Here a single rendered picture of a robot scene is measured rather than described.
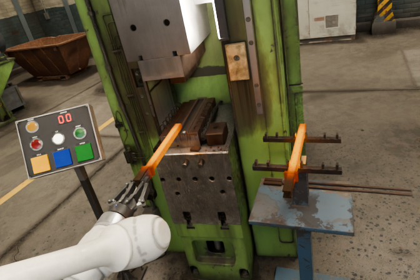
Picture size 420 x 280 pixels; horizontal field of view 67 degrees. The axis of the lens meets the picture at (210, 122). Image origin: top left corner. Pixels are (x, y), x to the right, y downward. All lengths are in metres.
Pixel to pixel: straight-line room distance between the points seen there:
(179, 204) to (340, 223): 0.80
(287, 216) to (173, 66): 0.78
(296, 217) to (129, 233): 0.78
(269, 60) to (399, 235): 1.43
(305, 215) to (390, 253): 0.97
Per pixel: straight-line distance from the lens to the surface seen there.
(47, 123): 1.67
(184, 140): 1.54
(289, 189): 1.06
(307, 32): 6.63
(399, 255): 2.27
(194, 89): 1.94
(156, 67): 1.42
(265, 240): 2.08
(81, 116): 1.63
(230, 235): 1.80
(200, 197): 1.65
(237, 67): 1.46
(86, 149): 1.60
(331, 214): 1.39
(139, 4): 1.38
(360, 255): 2.22
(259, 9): 1.42
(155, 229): 0.76
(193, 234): 1.85
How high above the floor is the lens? 1.67
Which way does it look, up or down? 26 degrees down
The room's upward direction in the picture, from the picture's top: 12 degrees counter-clockwise
